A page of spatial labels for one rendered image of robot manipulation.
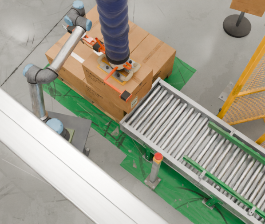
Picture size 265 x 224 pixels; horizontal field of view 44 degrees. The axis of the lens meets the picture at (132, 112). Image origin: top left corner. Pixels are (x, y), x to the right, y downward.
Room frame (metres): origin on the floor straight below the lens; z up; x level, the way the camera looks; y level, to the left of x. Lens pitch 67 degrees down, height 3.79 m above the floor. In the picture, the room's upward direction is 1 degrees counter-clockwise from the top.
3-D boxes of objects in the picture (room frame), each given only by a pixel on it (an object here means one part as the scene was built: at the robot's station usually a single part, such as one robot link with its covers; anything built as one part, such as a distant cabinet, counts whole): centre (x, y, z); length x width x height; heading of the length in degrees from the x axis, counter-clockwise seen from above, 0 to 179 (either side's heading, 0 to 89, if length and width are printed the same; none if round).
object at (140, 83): (1.70, 0.14, 0.81); 0.60 x 0.40 x 0.40; 50
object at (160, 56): (2.19, 0.24, 0.34); 1.20 x 1.00 x 0.40; 51
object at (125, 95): (1.31, 0.06, 1.14); 0.09 x 0.08 x 0.05; 141
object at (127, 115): (1.52, -0.09, 0.58); 0.70 x 0.03 x 0.06; 141
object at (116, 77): (1.62, 0.18, 1.03); 0.34 x 0.10 x 0.05; 51
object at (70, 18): (1.83, 0.49, 1.59); 0.12 x 0.12 x 0.09; 60
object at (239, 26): (2.93, -1.51, 0.31); 0.40 x 0.40 x 0.62
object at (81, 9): (1.93, 0.44, 1.58); 0.10 x 0.09 x 0.12; 150
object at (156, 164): (0.77, -0.22, 0.50); 0.07 x 0.07 x 1.00; 51
